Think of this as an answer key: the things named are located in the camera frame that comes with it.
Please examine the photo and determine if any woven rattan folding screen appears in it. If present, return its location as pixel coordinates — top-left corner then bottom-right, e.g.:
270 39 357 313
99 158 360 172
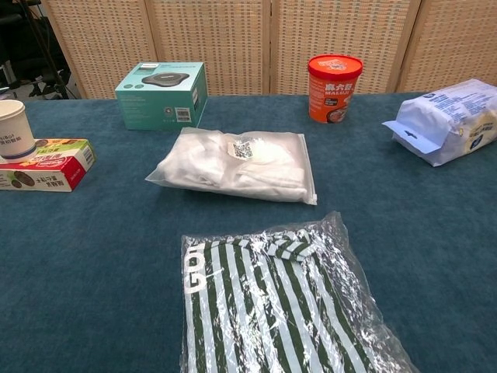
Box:
40 0 497 100

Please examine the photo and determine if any blue felt table cover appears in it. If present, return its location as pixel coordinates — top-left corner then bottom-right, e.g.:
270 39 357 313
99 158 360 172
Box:
0 92 497 373

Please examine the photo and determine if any striped shirt in clear bag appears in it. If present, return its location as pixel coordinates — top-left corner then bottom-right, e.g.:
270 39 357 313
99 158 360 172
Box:
179 211 419 373

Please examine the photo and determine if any white wet wipes pack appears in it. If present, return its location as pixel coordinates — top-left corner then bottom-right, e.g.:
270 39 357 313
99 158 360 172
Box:
381 78 497 168

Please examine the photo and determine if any teal speakerphone box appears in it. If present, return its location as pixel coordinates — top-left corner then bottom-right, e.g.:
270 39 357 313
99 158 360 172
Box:
114 61 208 131

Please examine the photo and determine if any black tripod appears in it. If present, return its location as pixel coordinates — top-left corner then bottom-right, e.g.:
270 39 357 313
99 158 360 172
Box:
19 0 73 100

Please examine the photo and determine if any red green snack box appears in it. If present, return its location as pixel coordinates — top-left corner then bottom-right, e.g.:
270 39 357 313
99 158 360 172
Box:
0 138 98 193

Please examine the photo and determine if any white garment in frosted bag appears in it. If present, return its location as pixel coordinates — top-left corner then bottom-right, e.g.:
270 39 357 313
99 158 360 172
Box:
145 127 318 206

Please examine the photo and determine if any orange instant noodle tub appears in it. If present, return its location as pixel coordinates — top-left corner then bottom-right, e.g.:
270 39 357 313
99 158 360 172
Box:
307 54 365 124

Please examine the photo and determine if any small white paper cup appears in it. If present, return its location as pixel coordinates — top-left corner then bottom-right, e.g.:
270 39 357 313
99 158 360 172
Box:
0 99 37 164

